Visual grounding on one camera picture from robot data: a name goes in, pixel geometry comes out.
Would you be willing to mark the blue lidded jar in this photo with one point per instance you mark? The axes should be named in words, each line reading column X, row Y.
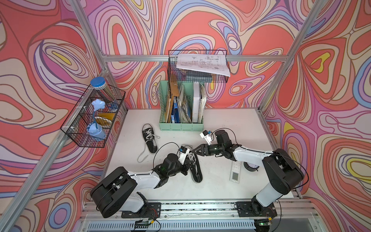
column 101, row 86

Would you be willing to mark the white book in organizer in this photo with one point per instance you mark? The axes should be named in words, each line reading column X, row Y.
column 196, row 102

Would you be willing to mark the black tape roll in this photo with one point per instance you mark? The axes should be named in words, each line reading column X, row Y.
column 250, row 167

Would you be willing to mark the yellow tin in basket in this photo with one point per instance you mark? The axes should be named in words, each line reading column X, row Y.
column 105, row 119

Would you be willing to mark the green perforated file organizer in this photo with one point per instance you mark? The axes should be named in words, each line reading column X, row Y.
column 162, row 92

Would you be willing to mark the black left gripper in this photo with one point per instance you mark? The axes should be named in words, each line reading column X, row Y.
column 186, row 166

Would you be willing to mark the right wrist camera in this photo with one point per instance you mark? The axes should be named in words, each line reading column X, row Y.
column 206, row 135

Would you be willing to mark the black sneaker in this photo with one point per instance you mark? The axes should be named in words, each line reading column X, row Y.
column 150, row 138
column 195, row 168

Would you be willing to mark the black wire basket back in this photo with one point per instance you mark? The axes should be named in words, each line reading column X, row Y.
column 180, row 75

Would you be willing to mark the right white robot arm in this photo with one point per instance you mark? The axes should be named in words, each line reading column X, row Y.
column 282, row 171

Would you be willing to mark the black wire basket left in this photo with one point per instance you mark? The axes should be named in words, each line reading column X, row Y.
column 75, row 126

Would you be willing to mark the white remote control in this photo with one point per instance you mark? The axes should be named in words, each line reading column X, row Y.
column 235, row 171

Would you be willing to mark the black wire basket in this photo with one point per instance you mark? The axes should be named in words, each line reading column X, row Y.
column 75, row 126
column 180, row 75

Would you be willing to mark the white printed paper sheet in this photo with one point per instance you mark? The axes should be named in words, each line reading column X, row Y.
column 214, row 64

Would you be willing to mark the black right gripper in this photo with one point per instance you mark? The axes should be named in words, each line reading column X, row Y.
column 202, row 147

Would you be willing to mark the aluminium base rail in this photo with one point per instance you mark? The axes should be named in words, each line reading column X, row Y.
column 286, row 215

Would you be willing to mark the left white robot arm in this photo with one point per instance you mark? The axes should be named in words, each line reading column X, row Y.
column 119, row 191

